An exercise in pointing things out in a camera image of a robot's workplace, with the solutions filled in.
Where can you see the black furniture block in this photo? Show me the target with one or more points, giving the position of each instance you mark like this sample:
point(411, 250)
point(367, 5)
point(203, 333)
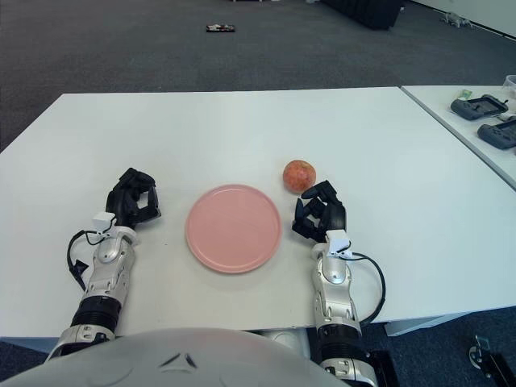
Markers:
point(363, 14)

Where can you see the small green packet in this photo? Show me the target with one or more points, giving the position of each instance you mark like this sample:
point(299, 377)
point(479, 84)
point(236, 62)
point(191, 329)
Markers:
point(464, 94)

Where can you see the pink round plate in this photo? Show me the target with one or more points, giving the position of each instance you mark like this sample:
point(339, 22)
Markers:
point(233, 228)

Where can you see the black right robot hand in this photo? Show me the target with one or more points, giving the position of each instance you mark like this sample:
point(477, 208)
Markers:
point(328, 213)

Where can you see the small grey robot dog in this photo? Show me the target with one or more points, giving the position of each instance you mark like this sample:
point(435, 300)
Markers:
point(455, 19)

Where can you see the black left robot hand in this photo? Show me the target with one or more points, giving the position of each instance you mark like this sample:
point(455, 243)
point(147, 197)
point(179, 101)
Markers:
point(123, 199)

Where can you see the clear plastic container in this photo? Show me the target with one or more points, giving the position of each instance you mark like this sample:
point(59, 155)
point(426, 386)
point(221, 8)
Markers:
point(511, 85)

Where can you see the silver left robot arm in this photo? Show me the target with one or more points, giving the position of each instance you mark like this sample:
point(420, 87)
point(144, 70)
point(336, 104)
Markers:
point(105, 278)

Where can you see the grey robot torso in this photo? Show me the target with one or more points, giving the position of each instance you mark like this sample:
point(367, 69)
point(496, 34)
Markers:
point(173, 363)

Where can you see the red yellow apple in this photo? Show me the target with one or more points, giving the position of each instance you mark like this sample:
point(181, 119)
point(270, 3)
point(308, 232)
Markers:
point(299, 176)

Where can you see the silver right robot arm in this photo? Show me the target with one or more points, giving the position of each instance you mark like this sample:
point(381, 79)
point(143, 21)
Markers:
point(336, 290)

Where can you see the small black floor object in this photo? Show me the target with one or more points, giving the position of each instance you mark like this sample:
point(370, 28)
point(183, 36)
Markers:
point(220, 28)

